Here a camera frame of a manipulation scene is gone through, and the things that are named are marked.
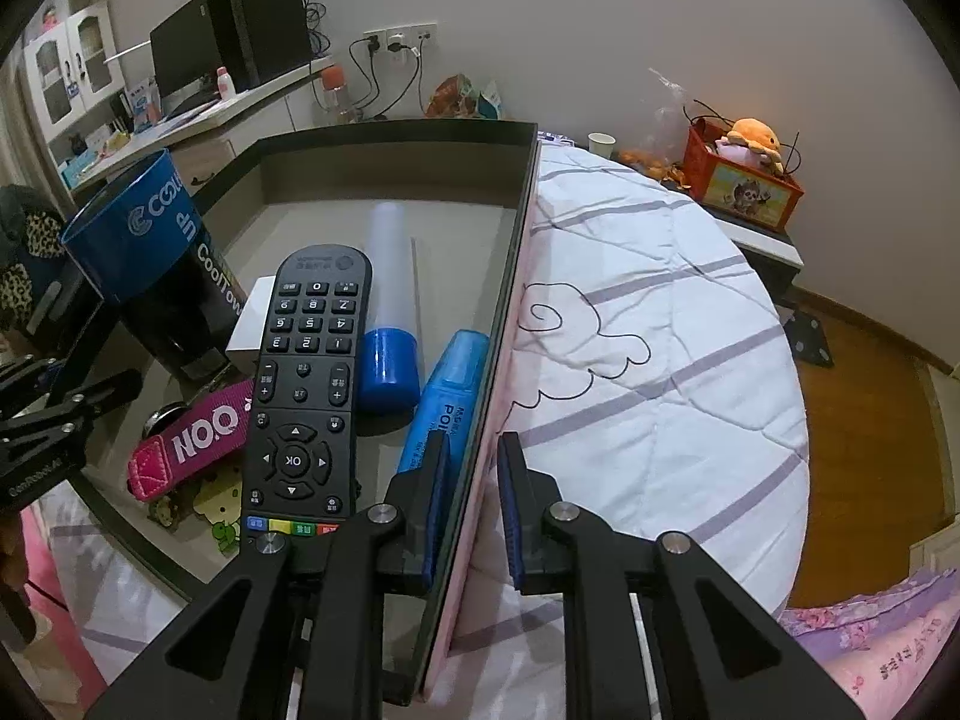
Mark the white wall outlet strip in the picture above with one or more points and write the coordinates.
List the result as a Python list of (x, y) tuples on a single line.
[(401, 37)]

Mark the red toy box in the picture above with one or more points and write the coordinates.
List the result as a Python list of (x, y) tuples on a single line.
[(742, 195)]

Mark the clear tube with blue cap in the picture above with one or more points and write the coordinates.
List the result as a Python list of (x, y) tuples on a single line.
[(386, 367)]

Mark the blue and white box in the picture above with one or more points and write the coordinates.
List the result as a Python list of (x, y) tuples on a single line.
[(144, 105)]

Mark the black computer tower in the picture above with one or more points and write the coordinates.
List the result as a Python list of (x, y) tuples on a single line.
[(262, 30)]

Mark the round table with striped cloth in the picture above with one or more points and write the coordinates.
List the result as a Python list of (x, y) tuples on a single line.
[(637, 315)]

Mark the white tissue pack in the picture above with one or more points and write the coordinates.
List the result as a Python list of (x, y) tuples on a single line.
[(559, 138)]

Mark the clear bottle with red lid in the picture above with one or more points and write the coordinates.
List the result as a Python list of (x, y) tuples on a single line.
[(334, 82)]

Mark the white low table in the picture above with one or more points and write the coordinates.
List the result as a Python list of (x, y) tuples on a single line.
[(772, 255)]

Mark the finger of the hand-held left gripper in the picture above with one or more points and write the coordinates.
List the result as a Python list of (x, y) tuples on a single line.
[(26, 375), (105, 394)]

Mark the black remote control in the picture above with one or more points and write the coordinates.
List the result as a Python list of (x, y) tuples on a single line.
[(300, 390)]

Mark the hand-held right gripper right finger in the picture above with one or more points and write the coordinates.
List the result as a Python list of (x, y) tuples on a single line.
[(510, 517)]

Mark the clear plastic bag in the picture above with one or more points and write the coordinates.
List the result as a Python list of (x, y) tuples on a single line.
[(667, 112)]

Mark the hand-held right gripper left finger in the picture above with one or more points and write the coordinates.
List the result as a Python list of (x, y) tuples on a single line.
[(435, 517)]

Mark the black metal bracket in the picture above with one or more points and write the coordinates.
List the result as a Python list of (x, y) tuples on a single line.
[(810, 341)]

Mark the small white box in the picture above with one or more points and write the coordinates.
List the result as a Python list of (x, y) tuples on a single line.
[(244, 330)]

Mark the black computer monitor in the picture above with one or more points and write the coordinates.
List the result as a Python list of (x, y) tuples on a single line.
[(180, 60)]

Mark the white glass door cabinet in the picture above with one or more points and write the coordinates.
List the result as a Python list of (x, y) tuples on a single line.
[(67, 37)]

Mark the orange plush toy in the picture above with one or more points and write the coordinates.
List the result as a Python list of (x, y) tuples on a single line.
[(754, 135)]

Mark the colourful snack bags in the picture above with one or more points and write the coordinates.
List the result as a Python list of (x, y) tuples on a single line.
[(461, 97)]

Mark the pink floral quilt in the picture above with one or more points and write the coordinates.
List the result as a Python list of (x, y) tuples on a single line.
[(885, 645)]

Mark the blue and black tin can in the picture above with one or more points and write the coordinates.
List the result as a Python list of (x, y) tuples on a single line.
[(135, 240)]

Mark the blue highlighter marker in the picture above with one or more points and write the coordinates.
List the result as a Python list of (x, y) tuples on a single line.
[(450, 382)]

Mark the pink and white bottle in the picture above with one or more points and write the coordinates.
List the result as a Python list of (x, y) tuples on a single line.
[(224, 84)]

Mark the leopard print cloth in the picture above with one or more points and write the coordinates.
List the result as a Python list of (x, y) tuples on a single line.
[(34, 232)]

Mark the teal box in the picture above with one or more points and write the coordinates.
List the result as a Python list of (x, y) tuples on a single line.
[(81, 169)]

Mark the pink box with grey inside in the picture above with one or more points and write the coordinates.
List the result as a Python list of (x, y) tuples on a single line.
[(315, 187)]

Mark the black office chair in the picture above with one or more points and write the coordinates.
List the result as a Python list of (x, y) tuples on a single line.
[(52, 315)]

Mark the white desk with drawers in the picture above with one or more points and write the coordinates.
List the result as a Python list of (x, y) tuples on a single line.
[(262, 86)]

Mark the white paper cup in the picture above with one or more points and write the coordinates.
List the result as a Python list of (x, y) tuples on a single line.
[(601, 145)]

